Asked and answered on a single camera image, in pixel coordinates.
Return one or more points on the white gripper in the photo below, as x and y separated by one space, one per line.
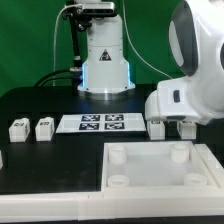
171 102

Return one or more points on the white square tabletop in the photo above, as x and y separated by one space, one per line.
154 164

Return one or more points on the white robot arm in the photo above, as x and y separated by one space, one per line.
196 39

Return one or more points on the white tag sheet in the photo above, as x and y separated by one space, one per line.
91 123

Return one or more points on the white right fence bar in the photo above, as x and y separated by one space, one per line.
213 165

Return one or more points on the white fence bar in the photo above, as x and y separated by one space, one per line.
213 165
111 205

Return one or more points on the white front fence bar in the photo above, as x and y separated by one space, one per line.
111 205

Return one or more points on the white left fence piece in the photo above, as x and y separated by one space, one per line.
1 160

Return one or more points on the black camera stand pole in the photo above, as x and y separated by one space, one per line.
76 53

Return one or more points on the black camera on stand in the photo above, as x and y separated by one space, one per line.
101 9

